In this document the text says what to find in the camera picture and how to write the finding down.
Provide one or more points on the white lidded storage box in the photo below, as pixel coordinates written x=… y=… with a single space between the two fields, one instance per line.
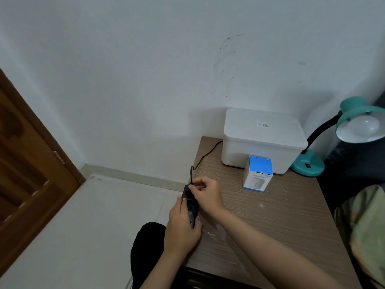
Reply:
x=258 y=138

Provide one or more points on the teal desk lamp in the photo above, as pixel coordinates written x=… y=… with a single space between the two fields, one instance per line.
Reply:
x=309 y=165

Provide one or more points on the person's left hand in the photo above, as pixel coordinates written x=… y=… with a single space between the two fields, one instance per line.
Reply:
x=180 y=231

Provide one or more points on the brown wooden door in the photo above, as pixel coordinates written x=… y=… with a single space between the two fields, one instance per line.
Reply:
x=27 y=177

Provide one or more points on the small blue white carton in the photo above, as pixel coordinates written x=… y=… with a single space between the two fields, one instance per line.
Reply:
x=258 y=174

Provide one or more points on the person's right hand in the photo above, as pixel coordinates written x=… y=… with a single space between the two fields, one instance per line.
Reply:
x=209 y=197

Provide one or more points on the person's left forearm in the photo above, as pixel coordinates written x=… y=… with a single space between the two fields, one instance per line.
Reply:
x=162 y=272

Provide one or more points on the person's left thumb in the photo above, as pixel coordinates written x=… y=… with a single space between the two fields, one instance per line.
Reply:
x=180 y=204

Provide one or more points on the black power strip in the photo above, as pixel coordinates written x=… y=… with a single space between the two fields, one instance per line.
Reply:
x=192 y=207

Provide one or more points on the person's right forearm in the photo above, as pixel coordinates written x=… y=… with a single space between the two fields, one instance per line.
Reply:
x=270 y=252

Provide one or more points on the metal door hinge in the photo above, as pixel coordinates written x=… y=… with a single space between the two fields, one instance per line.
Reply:
x=59 y=157

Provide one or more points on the person's black trouser leg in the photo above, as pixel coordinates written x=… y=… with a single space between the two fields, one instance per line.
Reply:
x=146 y=252

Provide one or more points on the white light bulb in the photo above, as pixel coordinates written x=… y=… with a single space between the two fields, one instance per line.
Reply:
x=362 y=126

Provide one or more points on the person's right thumb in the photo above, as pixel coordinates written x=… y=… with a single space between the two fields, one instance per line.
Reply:
x=195 y=192

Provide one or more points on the green patterned cloth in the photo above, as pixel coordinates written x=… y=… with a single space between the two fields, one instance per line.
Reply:
x=364 y=225

